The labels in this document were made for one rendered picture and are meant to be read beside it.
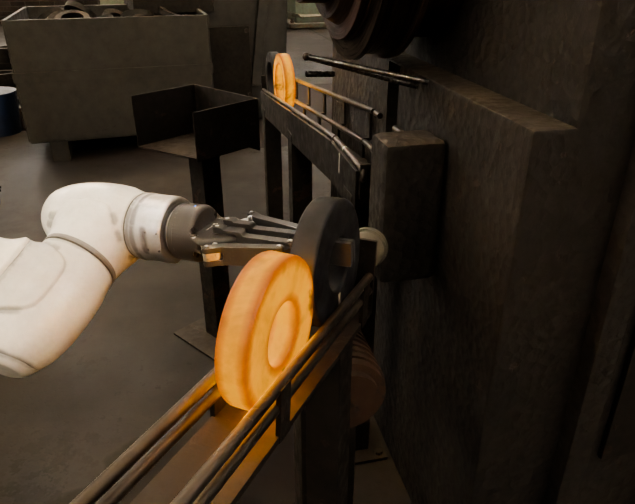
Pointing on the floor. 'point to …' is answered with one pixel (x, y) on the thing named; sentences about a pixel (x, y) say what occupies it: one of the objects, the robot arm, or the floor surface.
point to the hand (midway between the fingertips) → (325, 249)
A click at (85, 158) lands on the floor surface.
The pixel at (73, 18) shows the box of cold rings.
